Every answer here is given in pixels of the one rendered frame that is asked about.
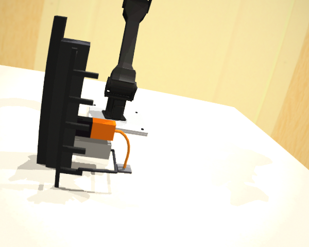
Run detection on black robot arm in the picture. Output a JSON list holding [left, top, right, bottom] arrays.
[[102, 0, 152, 121]]

